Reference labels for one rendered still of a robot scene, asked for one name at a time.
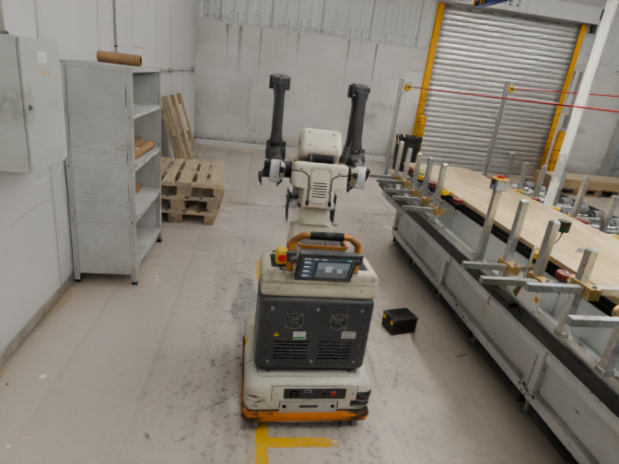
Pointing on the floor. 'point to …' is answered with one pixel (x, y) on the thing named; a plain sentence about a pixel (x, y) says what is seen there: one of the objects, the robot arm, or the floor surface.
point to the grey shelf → (111, 164)
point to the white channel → (581, 99)
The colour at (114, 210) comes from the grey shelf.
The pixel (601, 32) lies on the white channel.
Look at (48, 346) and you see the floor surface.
